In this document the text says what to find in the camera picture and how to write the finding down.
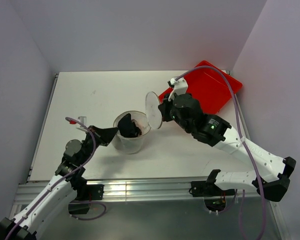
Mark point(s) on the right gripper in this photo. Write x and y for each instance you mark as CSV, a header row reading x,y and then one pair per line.
x,y
165,110

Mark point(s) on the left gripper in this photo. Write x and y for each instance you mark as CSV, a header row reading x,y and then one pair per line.
x,y
95,135

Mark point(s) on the black bra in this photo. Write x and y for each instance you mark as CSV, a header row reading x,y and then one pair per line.
x,y
128,127

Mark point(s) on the white mesh laundry bag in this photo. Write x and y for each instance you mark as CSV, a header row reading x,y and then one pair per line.
x,y
151,119

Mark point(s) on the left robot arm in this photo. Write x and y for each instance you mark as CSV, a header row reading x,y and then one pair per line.
x,y
66,185

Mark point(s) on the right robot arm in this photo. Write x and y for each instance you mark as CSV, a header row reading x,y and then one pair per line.
x,y
272,177

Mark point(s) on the red plastic tray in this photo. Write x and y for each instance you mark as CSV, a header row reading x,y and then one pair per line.
x,y
209,88

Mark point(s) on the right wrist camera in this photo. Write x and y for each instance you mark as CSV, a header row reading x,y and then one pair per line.
x,y
179,86

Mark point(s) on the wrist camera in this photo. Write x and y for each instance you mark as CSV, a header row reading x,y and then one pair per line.
x,y
179,86
80,123

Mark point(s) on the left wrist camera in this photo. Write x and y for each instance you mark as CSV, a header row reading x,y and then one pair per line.
x,y
80,123

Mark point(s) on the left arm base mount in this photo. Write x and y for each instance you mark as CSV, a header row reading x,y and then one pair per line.
x,y
91,192

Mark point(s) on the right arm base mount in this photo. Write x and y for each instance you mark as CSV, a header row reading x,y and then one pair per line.
x,y
206,189

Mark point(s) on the aluminium frame rail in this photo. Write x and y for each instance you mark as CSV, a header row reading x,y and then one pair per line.
x,y
125,190

